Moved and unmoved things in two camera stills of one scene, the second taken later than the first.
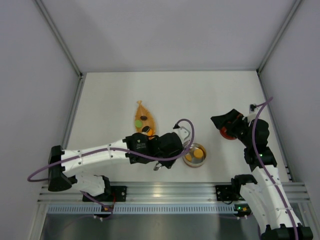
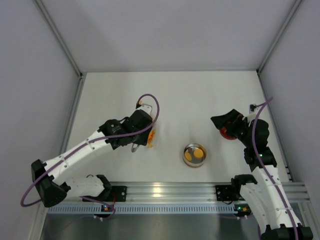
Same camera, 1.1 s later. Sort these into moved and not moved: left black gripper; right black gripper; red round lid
Moved: left black gripper
Not moved: red round lid; right black gripper
